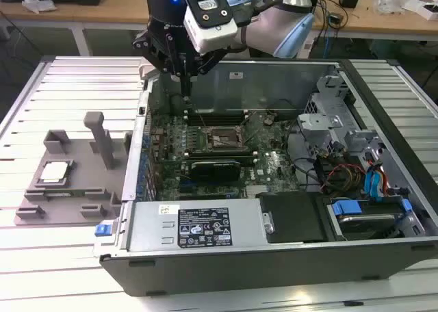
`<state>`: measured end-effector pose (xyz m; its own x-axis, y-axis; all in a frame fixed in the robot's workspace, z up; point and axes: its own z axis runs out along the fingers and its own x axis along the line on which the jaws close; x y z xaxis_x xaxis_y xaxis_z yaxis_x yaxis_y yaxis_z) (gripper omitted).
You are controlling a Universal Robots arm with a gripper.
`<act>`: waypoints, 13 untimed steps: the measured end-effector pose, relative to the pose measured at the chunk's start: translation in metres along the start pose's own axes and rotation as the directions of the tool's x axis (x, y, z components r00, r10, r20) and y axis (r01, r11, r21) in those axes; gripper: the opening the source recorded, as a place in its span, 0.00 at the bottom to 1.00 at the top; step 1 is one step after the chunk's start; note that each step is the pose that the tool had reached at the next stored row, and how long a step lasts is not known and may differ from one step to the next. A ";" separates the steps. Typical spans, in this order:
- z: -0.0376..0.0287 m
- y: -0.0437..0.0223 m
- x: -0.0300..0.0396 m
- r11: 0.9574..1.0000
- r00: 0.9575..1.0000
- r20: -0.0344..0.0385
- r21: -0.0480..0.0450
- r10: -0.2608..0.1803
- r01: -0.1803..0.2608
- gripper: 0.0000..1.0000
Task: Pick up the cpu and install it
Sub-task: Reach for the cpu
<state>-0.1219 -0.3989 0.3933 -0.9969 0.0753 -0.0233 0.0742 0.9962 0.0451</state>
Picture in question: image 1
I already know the white cardboard box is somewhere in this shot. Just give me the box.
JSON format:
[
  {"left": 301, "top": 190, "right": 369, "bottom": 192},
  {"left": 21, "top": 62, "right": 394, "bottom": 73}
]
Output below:
[{"left": 402, "top": 0, "right": 438, "bottom": 21}]

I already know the hard disk in blue carrier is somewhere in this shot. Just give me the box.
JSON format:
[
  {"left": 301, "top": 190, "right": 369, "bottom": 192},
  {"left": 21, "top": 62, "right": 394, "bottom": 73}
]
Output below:
[{"left": 326, "top": 198, "right": 413, "bottom": 241}]

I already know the beige case release handle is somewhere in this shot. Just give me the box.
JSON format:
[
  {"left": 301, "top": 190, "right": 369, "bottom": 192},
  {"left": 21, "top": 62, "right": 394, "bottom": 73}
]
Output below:
[{"left": 138, "top": 59, "right": 157, "bottom": 82}]

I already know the grey parts rack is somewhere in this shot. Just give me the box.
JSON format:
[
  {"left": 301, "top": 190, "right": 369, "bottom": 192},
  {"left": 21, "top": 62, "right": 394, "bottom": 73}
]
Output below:
[{"left": 14, "top": 111, "right": 133, "bottom": 228}]

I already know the grey power supply unit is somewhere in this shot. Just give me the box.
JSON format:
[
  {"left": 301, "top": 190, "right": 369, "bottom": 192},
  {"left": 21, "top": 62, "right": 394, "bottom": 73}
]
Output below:
[{"left": 125, "top": 198, "right": 267, "bottom": 253}]

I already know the blue hanging cable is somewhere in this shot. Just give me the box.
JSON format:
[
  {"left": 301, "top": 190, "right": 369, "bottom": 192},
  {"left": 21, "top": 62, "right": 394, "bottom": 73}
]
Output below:
[{"left": 324, "top": 31, "right": 335, "bottom": 58}]

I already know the wooden desk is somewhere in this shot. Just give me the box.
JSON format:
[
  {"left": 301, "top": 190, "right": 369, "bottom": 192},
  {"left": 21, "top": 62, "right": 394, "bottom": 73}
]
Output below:
[
  {"left": 309, "top": 0, "right": 438, "bottom": 44},
  {"left": 0, "top": 0, "right": 240, "bottom": 56}
]

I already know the clear plastic bag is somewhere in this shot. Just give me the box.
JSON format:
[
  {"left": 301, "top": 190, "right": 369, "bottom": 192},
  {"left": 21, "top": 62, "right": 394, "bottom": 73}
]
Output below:
[{"left": 374, "top": 0, "right": 411, "bottom": 16}]

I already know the black graphics card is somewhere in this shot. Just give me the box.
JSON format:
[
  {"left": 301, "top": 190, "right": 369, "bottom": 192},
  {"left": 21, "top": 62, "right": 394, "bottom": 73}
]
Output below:
[{"left": 189, "top": 159, "right": 242, "bottom": 183}]

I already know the black PC case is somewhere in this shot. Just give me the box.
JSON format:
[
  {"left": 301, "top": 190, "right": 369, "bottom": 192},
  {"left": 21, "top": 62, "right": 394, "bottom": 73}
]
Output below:
[{"left": 92, "top": 57, "right": 438, "bottom": 298}]

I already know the silver CPU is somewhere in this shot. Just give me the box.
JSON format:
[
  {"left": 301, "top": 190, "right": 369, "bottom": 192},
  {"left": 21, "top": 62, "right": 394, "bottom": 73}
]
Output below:
[{"left": 38, "top": 160, "right": 70, "bottom": 183}]

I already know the CPU socket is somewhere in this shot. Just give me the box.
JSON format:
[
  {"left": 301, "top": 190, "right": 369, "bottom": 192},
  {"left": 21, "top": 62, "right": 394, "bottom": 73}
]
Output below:
[{"left": 204, "top": 124, "right": 248, "bottom": 152}]

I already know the metal drive cage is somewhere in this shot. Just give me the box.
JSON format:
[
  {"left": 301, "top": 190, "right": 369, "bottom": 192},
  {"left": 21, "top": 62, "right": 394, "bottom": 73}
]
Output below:
[{"left": 296, "top": 74, "right": 389, "bottom": 190}]

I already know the green motherboard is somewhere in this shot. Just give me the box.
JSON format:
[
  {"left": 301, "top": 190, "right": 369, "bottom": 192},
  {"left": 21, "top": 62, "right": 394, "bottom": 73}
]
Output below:
[{"left": 146, "top": 109, "right": 299, "bottom": 202}]

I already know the blue flat wire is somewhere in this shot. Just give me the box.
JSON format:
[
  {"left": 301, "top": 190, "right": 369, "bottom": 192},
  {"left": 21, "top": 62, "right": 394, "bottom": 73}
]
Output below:
[{"left": 363, "top": 166, "right": 389, "bottom": 203}]

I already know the coloured power wire bundle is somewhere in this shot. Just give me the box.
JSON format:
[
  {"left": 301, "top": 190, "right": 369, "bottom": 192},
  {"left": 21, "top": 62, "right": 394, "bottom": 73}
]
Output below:
[{"left": 321, "top": 164, "right": 367, "bottom": 194}]

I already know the green RAM stick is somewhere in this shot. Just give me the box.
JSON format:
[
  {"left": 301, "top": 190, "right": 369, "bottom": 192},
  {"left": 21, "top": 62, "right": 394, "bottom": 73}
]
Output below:
[{"left": 44, "top": 190, "right": 105, "bottom": 198}]

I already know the metal socket cover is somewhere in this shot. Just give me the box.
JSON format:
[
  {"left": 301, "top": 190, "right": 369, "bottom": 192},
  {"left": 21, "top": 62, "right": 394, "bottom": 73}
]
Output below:
[{"left": 236, "top": 114, "right": 261, "bottom": 149}]

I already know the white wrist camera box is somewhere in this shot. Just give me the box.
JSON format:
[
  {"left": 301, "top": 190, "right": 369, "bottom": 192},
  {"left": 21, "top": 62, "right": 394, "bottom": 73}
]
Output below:
[{"left": 177, "top": 0, "right": 239, "bottom": 55}]

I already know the black plastic shroud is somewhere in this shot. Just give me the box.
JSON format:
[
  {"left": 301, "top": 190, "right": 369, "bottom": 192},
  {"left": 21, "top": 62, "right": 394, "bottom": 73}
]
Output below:
[{"left": 255, "top": 191, "right": 331, "bottom": 244}]

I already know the crumpled white paper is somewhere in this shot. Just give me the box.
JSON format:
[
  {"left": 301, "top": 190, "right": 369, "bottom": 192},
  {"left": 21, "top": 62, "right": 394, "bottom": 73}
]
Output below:
[{"left": 21, "top": 0, "right": 58, "bottom": 14}]

